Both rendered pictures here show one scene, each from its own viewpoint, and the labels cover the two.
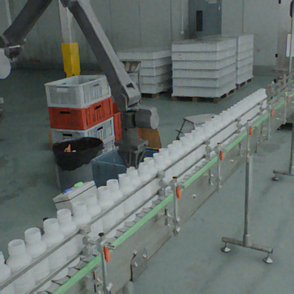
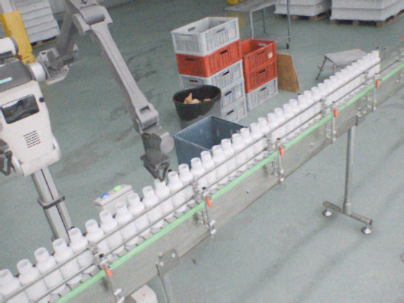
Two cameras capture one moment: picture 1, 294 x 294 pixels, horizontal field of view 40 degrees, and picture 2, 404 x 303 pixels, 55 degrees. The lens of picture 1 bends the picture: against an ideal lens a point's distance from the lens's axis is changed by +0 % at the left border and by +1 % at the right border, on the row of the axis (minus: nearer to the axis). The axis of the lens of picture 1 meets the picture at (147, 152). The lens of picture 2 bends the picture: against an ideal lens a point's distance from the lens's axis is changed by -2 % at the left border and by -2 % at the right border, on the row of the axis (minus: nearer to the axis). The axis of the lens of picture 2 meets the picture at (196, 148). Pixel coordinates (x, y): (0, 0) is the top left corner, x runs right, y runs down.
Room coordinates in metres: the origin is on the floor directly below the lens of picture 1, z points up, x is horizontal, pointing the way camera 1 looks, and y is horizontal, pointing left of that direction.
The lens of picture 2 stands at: (0.23, -0.53, 1.96)
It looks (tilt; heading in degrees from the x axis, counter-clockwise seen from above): 29 degrees down; 21
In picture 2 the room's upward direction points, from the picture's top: 9 degrees counter-clockwise
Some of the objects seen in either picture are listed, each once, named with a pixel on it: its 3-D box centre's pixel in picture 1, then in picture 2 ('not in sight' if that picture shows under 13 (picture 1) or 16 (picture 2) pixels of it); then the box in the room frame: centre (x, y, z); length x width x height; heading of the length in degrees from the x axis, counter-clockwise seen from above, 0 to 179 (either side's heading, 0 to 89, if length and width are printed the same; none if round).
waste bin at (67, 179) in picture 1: (81, 177); (201, 125); (3.41, 0.61, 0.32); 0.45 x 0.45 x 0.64
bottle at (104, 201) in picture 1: (105, 212); (125, 224); (1.16, 0.14, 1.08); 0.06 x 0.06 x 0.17
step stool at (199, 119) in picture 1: (199, 130); (342, 68); (5.17, -0.70, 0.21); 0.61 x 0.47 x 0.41; 22
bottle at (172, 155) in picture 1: (172, 164); (218, 164); (1.57, -0.10, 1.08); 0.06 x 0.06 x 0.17
